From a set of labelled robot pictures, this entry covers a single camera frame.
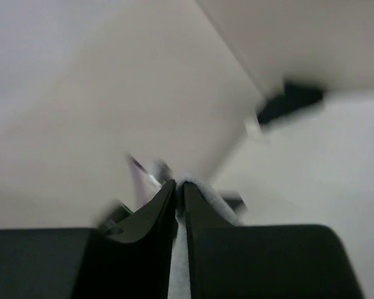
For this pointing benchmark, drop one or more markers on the grey tank top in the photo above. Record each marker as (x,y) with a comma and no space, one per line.
(179,284)

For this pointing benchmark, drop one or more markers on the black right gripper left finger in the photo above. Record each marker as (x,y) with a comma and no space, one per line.
(132,262)

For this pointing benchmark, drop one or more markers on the folded white tank top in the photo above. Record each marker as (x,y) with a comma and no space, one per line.
(254,130)

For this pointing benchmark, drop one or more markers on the folded black tank top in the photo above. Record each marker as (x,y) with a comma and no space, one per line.
(295,97)

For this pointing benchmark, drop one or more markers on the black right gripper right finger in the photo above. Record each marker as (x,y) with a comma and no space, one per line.
(271,261)

